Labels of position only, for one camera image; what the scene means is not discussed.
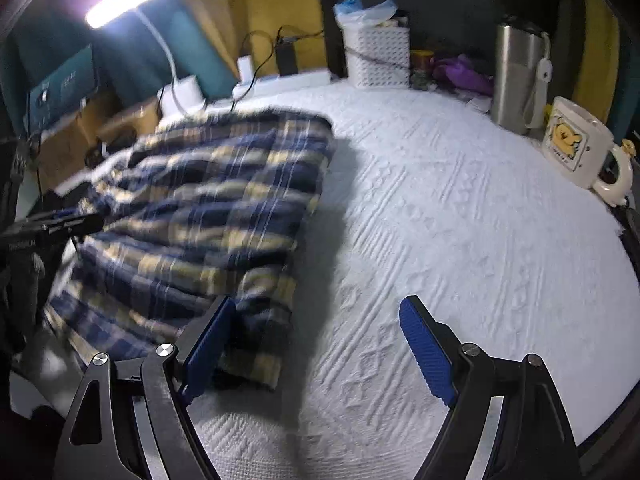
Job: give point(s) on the white charger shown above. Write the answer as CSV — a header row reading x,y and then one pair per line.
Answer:
x,y
245,69

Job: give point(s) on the small orange jar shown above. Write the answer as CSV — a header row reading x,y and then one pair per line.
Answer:
x,y
421,61

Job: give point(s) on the black power adapter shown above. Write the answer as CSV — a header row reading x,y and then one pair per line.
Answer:
x,y
286,60

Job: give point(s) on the steel thermos tumbler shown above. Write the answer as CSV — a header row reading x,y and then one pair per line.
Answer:
x,y
517,80

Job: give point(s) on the teal curtain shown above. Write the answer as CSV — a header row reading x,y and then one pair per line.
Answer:
x,y
150,50

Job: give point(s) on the cardboard box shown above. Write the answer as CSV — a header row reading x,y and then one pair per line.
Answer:
x,y
65,145

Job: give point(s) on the tablet with lit screen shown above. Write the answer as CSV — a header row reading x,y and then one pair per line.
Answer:
x,y
62,85

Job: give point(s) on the yellow curtain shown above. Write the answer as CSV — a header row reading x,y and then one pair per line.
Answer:
x,y
597,45
270,5

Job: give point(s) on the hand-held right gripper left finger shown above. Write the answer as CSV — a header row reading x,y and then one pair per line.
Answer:
x,y
207,350

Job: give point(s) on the tan lidded box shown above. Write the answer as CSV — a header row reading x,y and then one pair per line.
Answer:
x,y
130,122

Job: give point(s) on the white desk lamp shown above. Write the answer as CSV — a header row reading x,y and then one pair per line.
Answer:
x,y
130,0

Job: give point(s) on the white perforated basket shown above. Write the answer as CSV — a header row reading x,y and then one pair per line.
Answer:
x,y
377,57

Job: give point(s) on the blue yellow plaid shirt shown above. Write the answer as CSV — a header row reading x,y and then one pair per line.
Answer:
x,y
200,210

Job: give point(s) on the clear plastic bag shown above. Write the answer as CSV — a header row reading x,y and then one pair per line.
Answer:
x,y
365,10

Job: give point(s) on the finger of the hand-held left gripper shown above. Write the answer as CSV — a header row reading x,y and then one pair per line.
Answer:
x,y
50,229
65,216

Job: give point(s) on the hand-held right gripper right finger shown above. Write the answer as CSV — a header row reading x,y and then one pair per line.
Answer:
x,y
427,350

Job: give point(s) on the cream mug with bear print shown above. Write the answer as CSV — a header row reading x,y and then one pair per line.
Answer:
x,y
575,142

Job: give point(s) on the purple cloth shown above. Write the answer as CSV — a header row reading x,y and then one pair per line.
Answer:
x,y
462,75

